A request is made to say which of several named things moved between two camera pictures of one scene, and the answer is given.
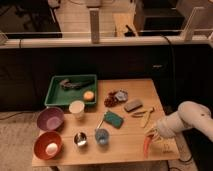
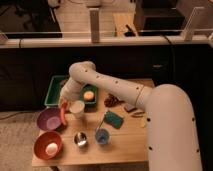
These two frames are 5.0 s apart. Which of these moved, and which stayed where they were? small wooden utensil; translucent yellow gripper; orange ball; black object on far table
Moved: translucent yellow gripper
Stayed: black object on far table; orange ball; small wooden utensil
